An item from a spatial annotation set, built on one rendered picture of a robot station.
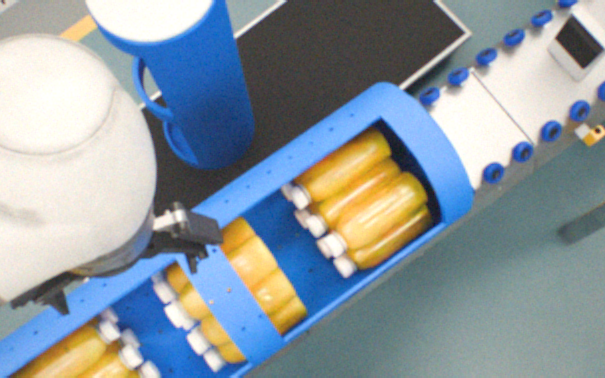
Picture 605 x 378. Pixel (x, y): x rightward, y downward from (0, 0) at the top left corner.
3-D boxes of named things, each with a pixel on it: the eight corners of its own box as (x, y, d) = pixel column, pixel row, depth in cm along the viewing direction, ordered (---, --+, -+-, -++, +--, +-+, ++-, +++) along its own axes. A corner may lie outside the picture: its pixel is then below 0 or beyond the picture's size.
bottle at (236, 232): (267, 252, 122) (182, 312, 119) (254, 235, 127) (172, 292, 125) (249, 224, 118) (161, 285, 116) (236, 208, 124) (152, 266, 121)
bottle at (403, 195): (399, 166, 126) (320, 222, 124) (417, 174, 120) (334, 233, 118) (415, 196, 129) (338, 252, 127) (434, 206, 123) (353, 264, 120)
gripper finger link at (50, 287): (111, 265, 59) (97, 266, 58) (44, 311, 65) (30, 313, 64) (99, 223, 60) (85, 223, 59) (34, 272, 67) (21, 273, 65)
